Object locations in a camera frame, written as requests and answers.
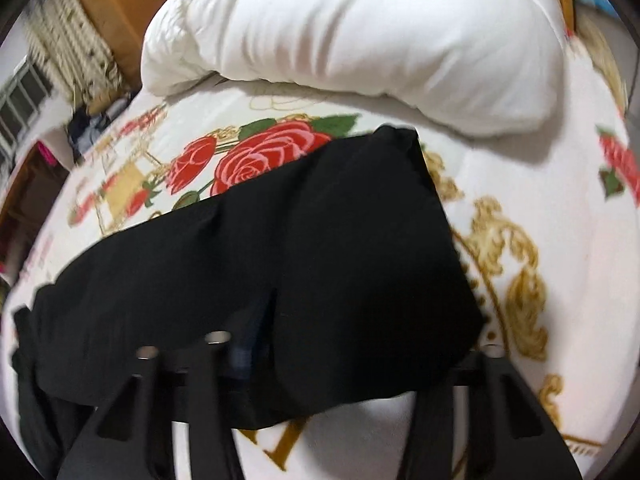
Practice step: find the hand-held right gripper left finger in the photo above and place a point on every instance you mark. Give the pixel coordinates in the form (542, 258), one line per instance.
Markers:
(209, 390)

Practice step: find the rose printed blanket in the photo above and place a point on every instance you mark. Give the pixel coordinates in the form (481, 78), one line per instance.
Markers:
(500, 185)

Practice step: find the wooden desk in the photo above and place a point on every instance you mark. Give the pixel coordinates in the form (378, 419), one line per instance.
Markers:
(30, 200)

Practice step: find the pink cloth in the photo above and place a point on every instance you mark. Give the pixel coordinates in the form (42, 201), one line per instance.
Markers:
(46, 154)

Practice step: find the patterned curtain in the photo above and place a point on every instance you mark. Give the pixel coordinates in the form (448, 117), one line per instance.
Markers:
(65, 40)

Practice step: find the wooden wardrobe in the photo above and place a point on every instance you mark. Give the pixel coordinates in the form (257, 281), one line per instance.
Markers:
(110, 10)

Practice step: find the window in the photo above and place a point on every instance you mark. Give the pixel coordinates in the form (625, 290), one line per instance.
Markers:
(20, 105)

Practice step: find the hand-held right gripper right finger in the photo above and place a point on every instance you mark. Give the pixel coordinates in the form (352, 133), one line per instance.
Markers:
(431, 420)

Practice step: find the black pants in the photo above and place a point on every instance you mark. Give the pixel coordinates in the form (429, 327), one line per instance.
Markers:
(300, 260)

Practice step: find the pile of dark clothes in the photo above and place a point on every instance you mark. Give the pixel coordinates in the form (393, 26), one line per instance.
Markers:
(95, 125)

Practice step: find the white duvet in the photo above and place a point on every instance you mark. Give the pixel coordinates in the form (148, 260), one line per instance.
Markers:
(350, 35)

